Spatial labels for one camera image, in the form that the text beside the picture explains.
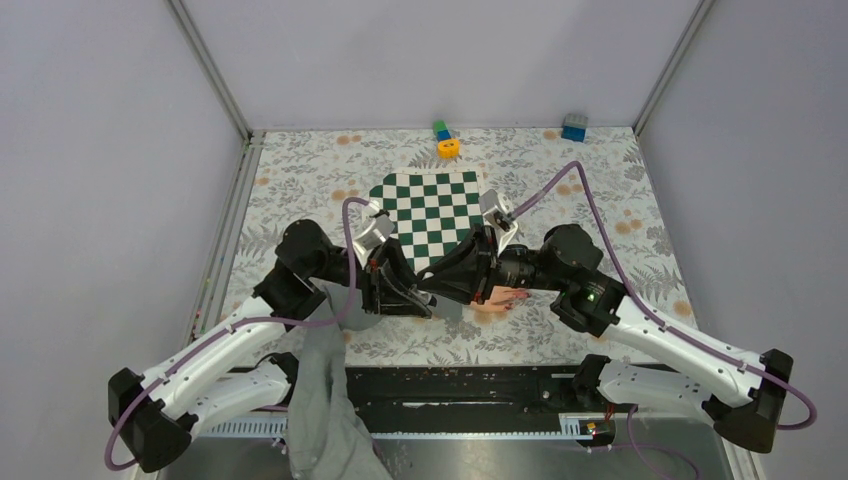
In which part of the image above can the green blue toy block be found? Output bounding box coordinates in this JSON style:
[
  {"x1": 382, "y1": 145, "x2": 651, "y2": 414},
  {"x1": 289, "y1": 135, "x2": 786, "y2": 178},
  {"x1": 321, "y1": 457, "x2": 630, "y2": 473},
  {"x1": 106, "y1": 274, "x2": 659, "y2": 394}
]
[{"x1": 432, "y1": 120, "x2": 452, "y2": 143}]

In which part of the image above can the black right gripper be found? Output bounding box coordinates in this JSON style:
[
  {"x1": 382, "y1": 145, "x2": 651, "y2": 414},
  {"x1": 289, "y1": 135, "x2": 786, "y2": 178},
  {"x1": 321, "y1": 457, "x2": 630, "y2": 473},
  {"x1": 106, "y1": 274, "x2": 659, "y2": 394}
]
[{"x1": 417, "y1": 224, "x2": 567, "y2": 306}]

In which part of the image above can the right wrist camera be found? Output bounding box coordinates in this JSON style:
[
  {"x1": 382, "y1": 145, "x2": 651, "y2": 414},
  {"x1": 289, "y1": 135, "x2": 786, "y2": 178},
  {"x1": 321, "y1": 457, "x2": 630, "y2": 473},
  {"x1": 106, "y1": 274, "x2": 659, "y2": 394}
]
[{"x1": 479, "y1": 189, "x2": 519, "y2": 253}]

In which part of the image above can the blue grey toy block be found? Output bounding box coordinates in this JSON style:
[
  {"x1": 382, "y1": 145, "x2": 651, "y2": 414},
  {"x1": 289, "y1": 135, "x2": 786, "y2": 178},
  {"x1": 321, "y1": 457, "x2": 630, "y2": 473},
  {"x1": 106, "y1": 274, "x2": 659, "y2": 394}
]
[{"x1": 561, "y1": 113, "x2": 588, "y2": 143}]

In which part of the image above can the grey sleeved forearm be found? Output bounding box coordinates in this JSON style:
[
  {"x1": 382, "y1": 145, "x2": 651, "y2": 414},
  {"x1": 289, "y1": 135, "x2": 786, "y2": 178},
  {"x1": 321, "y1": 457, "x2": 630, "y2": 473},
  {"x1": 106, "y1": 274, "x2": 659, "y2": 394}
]
[{"x1": 286, "y1": 278, "x2": 465, "y2": 480}]

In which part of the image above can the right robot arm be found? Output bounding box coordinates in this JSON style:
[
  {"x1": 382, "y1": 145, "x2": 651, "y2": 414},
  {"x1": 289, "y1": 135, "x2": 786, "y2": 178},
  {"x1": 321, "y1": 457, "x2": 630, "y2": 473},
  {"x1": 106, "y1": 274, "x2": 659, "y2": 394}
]
[{"x1": 418, "y1": 224, "x2": 793, "y2": 454}]

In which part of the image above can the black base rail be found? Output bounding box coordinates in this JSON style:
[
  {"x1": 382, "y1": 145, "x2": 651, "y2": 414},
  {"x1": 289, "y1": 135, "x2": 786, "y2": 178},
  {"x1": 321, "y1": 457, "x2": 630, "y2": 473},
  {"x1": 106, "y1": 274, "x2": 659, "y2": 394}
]
[{"x1": 346, "y1": 365, "x2": 630, "y2": 439}]

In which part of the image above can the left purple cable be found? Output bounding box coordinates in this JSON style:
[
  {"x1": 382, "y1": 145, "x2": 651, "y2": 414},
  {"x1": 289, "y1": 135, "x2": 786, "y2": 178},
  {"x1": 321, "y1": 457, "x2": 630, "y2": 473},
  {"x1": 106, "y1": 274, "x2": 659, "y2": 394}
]
[{"x1": 103, "y1": 196, "x2": 372, "y2": 473}]

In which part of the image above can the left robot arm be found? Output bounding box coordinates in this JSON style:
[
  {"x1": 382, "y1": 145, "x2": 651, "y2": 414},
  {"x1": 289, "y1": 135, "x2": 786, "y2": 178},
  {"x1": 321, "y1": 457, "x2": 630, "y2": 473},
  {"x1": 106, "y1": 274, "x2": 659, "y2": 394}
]
[{"x1": 104, "y1": 215, "x2": 437, "y2": 473}]

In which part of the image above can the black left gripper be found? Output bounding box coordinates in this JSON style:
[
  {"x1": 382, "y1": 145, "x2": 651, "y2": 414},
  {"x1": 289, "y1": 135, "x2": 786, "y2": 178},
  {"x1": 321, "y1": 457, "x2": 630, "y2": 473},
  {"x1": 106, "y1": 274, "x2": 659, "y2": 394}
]
[{"x1": 309, "y1": 236, "x2": 438, "y2": 317}]

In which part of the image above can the person's hand with painted nails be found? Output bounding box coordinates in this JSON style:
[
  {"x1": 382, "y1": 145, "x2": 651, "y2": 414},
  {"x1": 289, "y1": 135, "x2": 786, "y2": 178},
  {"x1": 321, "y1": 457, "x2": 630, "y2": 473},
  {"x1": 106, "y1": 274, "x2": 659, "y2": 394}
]
[{"x1": 470, "y1": 286, "x2": 531, "y2": 313}]

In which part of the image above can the floral tablecloth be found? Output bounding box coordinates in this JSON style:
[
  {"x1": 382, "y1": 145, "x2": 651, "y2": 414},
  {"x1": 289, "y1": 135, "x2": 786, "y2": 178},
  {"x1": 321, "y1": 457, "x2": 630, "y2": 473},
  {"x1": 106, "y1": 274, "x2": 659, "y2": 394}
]
[{"x1": 221, "y1": 127, "x2": 696, "y2": 366}]

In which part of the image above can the green white chess mat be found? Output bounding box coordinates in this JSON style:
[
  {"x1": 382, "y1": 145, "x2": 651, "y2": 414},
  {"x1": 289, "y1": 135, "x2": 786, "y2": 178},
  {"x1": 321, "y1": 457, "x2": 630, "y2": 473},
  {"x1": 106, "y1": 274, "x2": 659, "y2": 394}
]
[{"x1": 369, "y1": 170, "x2": 483, "y2": 272}]

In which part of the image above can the yellow toy block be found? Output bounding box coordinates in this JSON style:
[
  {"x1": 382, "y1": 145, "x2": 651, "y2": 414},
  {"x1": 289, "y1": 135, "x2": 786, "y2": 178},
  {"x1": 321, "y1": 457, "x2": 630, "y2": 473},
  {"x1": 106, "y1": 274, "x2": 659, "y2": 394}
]
[{"x1": 437, "y1": 138, "x2": 460, "y2": 159}]

